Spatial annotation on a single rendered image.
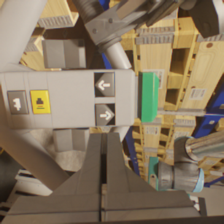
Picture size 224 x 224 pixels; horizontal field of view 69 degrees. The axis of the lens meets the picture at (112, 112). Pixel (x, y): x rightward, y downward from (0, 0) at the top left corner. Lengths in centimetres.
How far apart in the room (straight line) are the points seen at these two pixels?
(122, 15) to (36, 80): 15
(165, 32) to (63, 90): 87
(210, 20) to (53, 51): 23
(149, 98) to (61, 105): 14
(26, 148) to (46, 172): 6
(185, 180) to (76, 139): 95
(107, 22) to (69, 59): 8
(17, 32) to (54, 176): 25
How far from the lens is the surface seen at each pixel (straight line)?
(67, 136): 29
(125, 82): 25
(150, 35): 106
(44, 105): 27
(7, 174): 162
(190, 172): 117
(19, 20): 30
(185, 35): 107
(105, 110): 25
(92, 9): 27
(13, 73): 28
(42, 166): 33
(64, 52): 27
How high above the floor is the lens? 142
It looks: 14 degrees down
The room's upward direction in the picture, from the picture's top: 93 degrees clockwise
